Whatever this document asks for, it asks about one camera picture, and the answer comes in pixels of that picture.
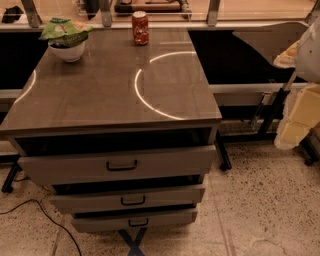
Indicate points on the middle grey drawer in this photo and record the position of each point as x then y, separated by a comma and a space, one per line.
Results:
129, 199

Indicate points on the bottom grey drawer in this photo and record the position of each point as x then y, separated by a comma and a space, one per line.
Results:
137, 220

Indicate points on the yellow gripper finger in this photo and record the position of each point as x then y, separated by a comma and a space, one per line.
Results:
287, 59
301, 113

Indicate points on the top grey drawer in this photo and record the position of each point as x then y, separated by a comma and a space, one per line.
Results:
116, 166

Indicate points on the red soda can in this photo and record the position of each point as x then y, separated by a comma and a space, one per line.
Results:
140, 28

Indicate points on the grey drawer cabinet counter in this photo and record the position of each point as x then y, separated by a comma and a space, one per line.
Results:
117, 97

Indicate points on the blue cross floor tape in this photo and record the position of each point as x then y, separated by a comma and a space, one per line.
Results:
133, 243

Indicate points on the white bowl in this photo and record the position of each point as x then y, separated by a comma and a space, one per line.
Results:
71, 54

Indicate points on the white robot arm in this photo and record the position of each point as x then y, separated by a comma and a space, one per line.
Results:
308, 54

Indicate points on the grey drawer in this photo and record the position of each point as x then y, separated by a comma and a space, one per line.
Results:
129, 199
116, 166
137, 220

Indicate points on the dark side tray table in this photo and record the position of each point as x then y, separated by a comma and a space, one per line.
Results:
270, 42

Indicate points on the green rice chip bag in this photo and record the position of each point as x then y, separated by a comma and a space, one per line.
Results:
65, 33

